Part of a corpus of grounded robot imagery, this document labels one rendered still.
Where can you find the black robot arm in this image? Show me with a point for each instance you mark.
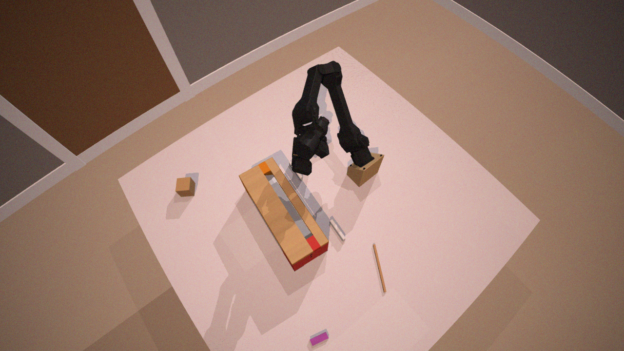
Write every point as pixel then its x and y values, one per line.
pixel 312 139

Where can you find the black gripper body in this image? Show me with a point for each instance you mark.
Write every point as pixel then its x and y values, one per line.
pixel 302 166

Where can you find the magenta rectangular block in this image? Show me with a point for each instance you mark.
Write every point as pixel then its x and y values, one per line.
pixel 319 338

